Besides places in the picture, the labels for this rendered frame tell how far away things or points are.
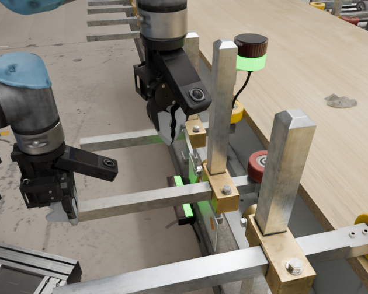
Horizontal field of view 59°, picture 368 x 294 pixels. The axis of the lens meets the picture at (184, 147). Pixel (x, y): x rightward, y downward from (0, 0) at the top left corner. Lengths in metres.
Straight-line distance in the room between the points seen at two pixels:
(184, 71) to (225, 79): 0.11
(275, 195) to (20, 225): 1.66
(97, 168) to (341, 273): 0.53
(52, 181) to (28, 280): 0.87
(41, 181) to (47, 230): 1.26
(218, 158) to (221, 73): 0.20
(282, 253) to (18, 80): 0.44
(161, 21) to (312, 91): 0.67
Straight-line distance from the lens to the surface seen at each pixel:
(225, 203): 0.70
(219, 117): 0.64
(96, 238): 1.76
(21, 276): 1.48
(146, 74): 0.56
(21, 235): 1.91
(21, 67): 0.51
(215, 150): 0.69
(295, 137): 0.39
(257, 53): 0.59
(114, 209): 0.69
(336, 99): 1.03
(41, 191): 0.63
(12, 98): 0.52
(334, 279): 0.81
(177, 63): 0.53
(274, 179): 0.43
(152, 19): 0.51
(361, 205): 0.71
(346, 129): 0.91
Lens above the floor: 1.36
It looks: 37 degrees down
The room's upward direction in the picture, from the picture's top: straight up
